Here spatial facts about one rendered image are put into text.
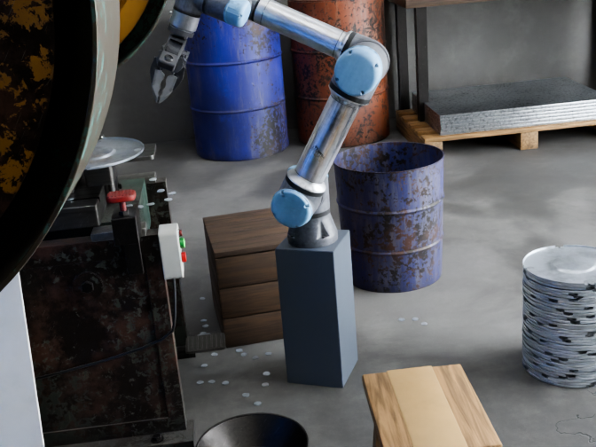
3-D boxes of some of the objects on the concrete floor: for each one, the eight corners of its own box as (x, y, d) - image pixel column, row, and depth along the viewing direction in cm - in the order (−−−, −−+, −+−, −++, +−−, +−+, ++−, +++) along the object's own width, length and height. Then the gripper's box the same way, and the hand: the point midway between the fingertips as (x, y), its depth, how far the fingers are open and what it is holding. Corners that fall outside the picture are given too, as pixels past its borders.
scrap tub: (432, 247, 365) (428, 137, 349) (459, 287, 326) (458, 165, 309) (333, 259, 362) (325, 148, 346) (349, 301, 323) (341, 177, 306)
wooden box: (315, 286, 337) (308, 201, 325) (340, 329, 301) (333, 235, 290) (213, 303, 330) (202, 217, 318) (225, 348, 295) (214, 253, 283)
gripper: (199, 32, 238) (176, 103, 245) (168, 19, 237) (146, 92, 244) (195, 35, 230) (171, 110, 237) (163, 24, 229) (140, 98, 236)
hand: (158, 98), depth 237 cm, fingers closed
